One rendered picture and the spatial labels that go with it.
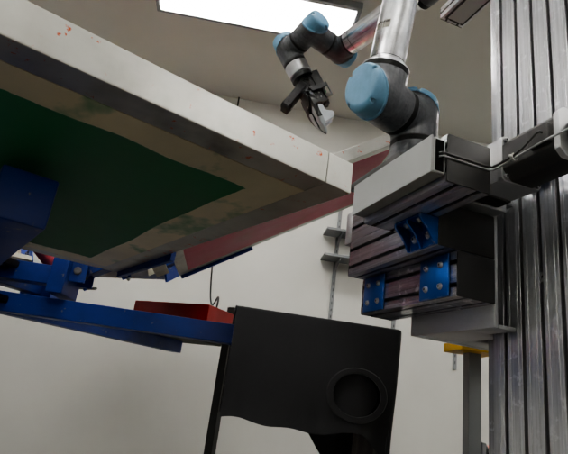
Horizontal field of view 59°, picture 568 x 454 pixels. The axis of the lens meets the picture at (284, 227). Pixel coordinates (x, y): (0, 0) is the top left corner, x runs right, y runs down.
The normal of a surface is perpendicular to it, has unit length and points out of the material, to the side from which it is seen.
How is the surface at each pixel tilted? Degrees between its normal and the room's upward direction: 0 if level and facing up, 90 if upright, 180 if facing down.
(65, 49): 90
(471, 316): 90
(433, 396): 90
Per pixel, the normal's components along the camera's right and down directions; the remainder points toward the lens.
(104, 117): -0.13, 0.94
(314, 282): 0.12, -0.30
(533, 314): -0.92, -0.23
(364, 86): -0.79, -0.17
